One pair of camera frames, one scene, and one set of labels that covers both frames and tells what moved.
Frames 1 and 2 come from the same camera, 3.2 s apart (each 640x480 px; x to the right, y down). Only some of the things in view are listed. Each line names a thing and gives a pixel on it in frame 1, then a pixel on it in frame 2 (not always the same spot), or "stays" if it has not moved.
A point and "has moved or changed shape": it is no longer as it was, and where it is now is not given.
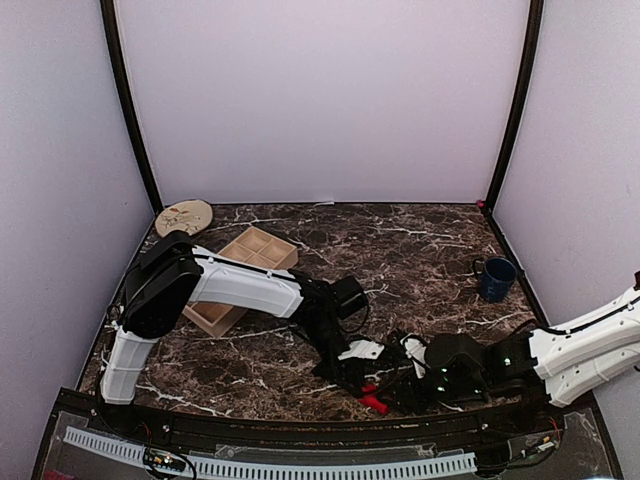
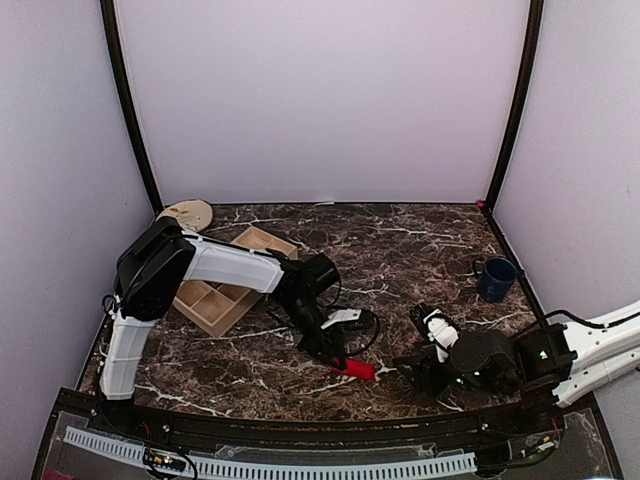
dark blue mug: [495, 276] stays
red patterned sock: [371, 400] has moved or changed shape
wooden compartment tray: [254, 247] stays
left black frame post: [109, 12] stays
